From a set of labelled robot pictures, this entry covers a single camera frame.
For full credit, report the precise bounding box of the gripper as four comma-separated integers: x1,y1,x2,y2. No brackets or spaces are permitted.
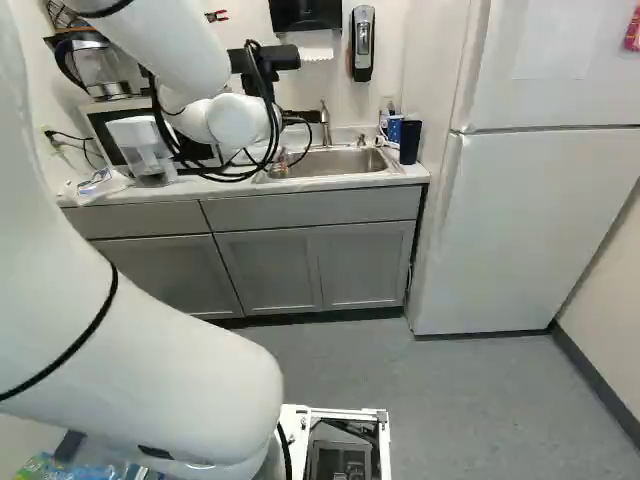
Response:
272,109,310,177

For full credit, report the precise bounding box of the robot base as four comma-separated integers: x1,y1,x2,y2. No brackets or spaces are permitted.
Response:
276,402,392,480

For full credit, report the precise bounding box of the steel tap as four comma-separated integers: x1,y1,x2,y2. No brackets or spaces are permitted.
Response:
318,97,335,148

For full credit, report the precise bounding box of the steel sink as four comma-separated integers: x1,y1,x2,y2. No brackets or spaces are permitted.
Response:
252,143,406,185

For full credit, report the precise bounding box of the grey kitchen counter with cabinets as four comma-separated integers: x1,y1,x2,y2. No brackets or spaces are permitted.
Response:
54,162,431,322

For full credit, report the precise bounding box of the blue dotted mug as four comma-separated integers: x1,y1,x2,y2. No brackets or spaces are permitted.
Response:
378,113,405,150

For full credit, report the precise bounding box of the dark blue tumbler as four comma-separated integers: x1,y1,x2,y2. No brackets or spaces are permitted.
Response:
398,118,424,166

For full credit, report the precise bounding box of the black paper towel dispenser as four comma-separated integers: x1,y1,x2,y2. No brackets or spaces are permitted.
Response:
267,0,344,65

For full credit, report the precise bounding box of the white water filter pitcher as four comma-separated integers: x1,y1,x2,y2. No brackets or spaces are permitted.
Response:
106,116,179,188

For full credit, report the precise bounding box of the black microwave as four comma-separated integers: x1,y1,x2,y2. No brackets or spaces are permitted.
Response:
86,106,224,171

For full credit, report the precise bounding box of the clear plastic bag with print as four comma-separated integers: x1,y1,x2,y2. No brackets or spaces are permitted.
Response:
61,168,127,202

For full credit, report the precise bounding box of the glass electric kettle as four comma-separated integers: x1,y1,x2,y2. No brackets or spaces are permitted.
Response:
53,37,137,102

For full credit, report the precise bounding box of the white fridge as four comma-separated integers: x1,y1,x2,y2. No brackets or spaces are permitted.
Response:
408,0,640,337

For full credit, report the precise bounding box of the colourful plastic package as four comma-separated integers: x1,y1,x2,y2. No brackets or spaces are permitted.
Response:
18,451,139,480

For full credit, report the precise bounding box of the black wall soap dispenser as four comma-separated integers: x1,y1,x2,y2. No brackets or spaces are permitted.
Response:
349,4,377,84

